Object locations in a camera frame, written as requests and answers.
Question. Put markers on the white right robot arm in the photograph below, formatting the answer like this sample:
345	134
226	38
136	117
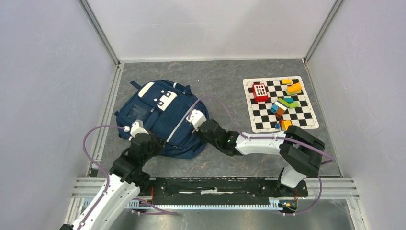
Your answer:
301	150

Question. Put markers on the checkered chessboard mat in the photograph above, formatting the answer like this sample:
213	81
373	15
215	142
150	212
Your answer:
271	100

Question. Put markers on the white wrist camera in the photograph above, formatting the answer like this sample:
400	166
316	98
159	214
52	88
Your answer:
136	128
196	118

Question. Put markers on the yellow flat toy block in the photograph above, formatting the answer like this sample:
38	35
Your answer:
286	81

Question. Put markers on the navy blue student backpack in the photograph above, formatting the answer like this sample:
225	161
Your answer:
163	106

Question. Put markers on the pile of coloured toy blocks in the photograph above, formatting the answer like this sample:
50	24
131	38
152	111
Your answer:
280	106

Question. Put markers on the small toy vehicle blocks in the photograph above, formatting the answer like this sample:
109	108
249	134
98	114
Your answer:
283	125

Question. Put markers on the red window toy block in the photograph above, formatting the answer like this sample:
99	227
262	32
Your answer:
260	92

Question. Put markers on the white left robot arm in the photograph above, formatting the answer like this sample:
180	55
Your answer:
124	182

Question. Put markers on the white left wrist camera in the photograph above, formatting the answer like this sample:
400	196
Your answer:
136	128

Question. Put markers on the orange curved toy block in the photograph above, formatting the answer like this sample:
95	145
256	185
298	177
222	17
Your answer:
294	89

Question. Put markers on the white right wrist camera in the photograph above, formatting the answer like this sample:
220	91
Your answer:
196	118

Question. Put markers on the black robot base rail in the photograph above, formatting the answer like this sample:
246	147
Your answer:
218	191

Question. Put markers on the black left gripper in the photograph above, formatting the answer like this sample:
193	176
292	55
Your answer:
159	146

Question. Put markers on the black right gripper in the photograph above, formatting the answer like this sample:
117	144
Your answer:
199	132

